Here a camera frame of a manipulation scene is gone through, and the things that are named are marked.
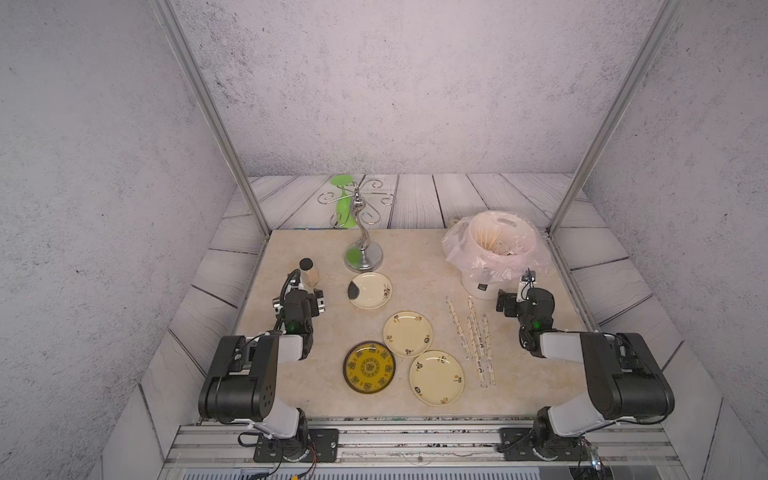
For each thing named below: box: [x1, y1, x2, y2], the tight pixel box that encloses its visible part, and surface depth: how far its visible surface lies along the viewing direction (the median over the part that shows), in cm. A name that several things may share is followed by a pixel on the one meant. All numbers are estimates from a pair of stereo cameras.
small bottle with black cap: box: [299, 258, 320, 288], surface depth 101 cm
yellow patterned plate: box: [343, 340, 396, 394], surface depth 88 cm
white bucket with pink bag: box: [442, 210, 551, 300], surface depth 90 cm
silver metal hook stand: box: [317, 174, 397, 273], surface depth 103 cm
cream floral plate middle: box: [383, 310, 434, 357], surface depth 93 cm
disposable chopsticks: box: [445, 296, 471, 354], surface depth 97 cm
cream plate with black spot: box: [347, 272, 393, 310], surface depth 105 cm
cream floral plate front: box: [409, 350, 465, 407], surface depth 85 cm
